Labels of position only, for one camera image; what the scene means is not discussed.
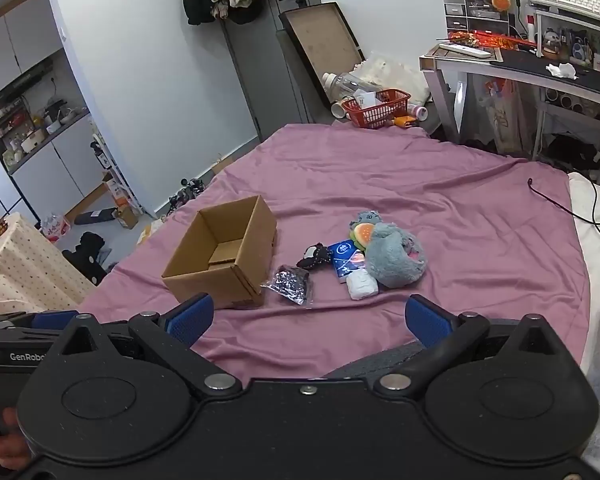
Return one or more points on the pack of water bottles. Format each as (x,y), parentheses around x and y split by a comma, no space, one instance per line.
(55,229)

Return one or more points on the orange burger plush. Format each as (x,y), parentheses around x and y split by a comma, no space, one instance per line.
(501,2)

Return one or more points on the white sock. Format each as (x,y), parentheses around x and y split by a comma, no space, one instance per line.
(362,284)

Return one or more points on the grey desk drawer organizer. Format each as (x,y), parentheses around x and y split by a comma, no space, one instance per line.
(475,15)

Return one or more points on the polka dot cloth cover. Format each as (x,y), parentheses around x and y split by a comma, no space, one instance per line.
(25,265)

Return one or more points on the red foil wrapper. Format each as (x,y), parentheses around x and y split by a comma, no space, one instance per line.
(490,39)

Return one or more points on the black long bag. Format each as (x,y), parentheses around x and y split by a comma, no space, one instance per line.
(95,216)

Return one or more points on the person's left hand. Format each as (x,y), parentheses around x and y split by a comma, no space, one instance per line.
(7,447)

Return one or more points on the brown cardboard box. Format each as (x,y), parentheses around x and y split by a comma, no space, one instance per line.
(205,280)

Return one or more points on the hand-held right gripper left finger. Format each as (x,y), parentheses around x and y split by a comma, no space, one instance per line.
(190,319)

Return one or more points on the pink white small bottle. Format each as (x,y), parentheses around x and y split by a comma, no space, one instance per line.
(418,111)

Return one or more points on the grey door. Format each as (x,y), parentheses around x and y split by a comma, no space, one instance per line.
(260,70)

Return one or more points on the denim fabric toy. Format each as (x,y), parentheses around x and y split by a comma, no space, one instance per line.
(366,217)

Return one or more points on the red plastic basket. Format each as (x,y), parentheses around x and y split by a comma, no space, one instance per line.
(375,110)

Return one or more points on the clear plastic bottle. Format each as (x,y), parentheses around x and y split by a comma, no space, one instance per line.
(347,82)

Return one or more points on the grey monitor riser shelf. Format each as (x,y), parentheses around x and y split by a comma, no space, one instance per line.
(575,25)

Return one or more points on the blue tissue pack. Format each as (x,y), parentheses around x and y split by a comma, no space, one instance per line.
(346,257)

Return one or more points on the white paper cup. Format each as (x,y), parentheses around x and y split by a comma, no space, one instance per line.
(339,110)

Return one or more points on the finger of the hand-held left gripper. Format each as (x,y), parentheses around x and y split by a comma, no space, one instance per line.
(55,319)

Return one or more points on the orange small packet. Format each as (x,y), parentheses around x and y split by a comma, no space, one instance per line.
(405,121)

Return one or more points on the black glittery pouch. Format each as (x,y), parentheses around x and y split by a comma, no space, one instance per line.
(292,284)

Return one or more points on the black spotted floor cushion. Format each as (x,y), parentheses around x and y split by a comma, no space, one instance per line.
(87,255)

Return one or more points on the white power strip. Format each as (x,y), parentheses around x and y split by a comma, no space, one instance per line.
(464,50)

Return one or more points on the crumpled white tissue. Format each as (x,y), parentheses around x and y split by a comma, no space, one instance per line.
(561,71)

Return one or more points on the white plastic bag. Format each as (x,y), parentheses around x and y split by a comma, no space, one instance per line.
(395,72)

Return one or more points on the white wall cabinet with shelf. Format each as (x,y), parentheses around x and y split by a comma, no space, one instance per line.
(35,170)

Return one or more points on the grey fluffy plush toy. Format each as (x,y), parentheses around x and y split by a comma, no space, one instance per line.
(392,257)

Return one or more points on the purple bedsheet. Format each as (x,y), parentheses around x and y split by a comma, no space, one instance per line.
(380,170)

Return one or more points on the watermelon slice plush toy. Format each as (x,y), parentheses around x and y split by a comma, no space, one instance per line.
(364,234)

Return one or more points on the brown board with black frame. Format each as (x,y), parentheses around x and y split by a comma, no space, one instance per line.
(322,40)

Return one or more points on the black tripod pile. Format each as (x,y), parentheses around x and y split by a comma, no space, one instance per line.
(187,195)

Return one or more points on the grey metal desk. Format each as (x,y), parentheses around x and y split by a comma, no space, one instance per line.
(520,67)

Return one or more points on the small floor cardboard box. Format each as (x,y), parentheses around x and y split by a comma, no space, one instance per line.
(122,205)

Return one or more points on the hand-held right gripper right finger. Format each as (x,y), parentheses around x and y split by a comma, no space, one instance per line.
(427,322)

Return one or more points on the small black plush toy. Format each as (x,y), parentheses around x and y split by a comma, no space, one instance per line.
(314,256)

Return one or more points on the white tote bag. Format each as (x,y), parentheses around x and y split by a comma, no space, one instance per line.
(502,115)

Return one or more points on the yellow white floor bag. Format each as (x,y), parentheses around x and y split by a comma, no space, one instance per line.
(151,231)

